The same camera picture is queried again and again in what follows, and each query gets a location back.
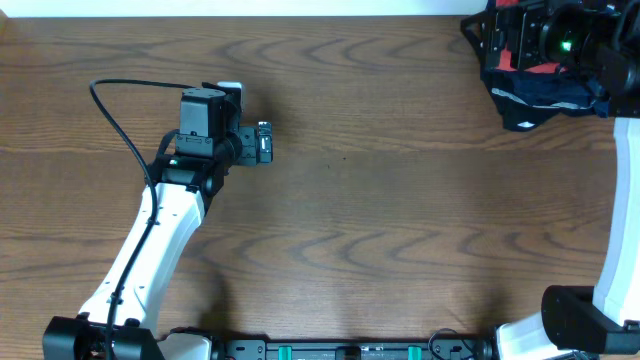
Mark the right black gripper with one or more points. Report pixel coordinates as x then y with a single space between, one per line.
530 21

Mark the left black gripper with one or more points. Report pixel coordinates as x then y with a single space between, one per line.
251 156

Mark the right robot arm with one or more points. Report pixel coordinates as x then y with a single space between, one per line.
437 217

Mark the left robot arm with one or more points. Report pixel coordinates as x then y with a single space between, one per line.
119 321

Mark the navy folded clothes stack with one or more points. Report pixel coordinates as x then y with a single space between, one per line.
596 45

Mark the red printed t-shirt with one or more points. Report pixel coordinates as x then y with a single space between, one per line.
521 27

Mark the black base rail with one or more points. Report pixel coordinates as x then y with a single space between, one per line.
445 344

